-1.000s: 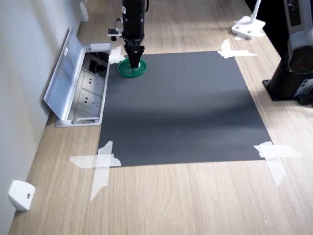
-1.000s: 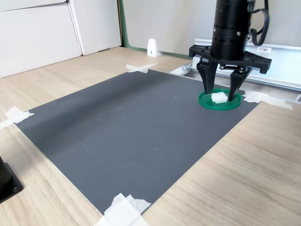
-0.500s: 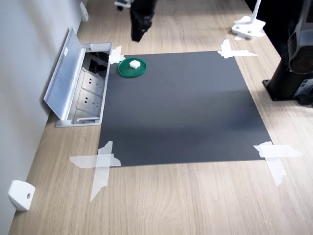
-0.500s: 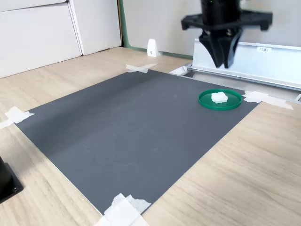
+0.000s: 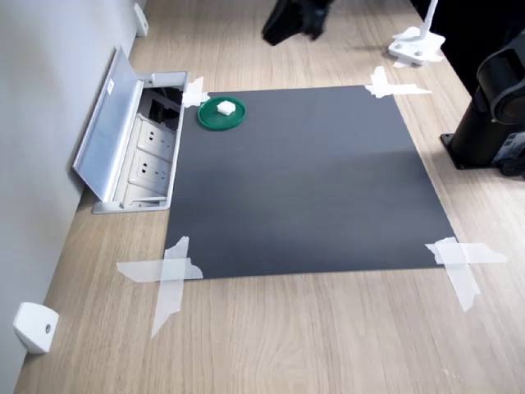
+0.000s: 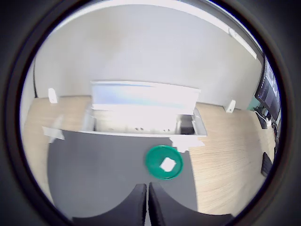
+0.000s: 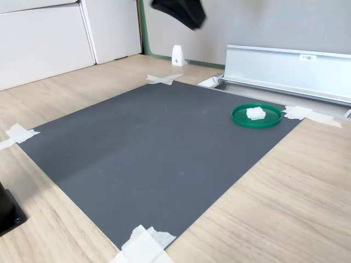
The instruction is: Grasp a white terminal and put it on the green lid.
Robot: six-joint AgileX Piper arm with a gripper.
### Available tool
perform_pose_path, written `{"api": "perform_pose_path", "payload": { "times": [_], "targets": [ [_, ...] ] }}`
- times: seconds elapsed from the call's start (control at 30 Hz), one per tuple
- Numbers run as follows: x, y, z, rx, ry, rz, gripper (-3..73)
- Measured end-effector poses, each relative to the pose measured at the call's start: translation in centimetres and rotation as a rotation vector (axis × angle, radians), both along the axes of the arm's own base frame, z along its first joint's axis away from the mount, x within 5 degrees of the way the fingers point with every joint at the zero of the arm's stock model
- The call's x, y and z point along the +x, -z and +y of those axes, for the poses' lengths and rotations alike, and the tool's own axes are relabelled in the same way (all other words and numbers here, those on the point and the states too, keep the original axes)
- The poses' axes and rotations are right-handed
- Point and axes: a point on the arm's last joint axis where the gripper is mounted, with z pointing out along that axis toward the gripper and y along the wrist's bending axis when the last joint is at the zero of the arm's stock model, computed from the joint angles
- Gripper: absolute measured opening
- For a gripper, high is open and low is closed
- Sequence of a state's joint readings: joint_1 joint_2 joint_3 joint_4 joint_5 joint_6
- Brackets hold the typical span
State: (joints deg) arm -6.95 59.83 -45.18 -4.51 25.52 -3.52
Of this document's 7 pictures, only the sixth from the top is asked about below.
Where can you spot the small white plastic terminal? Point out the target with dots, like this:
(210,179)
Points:
(168,164)

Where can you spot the round green lid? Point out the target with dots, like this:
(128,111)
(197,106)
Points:
(154,162)

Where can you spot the dark grey mat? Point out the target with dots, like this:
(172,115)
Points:
(98,164)

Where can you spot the white tape piece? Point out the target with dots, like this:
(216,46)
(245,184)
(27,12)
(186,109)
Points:
(187,142)
(53,131)

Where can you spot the black keyboard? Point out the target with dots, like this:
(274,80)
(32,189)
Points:
(266,163)

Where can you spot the black computer monitor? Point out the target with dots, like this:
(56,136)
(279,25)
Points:
(269,91)

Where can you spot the grey partition panel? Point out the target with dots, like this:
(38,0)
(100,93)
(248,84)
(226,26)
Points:
(141,51)

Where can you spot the small round white device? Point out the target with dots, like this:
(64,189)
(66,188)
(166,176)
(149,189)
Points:
(232,32)

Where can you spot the small white bracket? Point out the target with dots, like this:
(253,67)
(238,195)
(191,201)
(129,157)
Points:
(53,95)
(231,106)

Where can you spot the white rail strip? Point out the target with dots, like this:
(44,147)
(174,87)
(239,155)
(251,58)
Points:
(244,41)

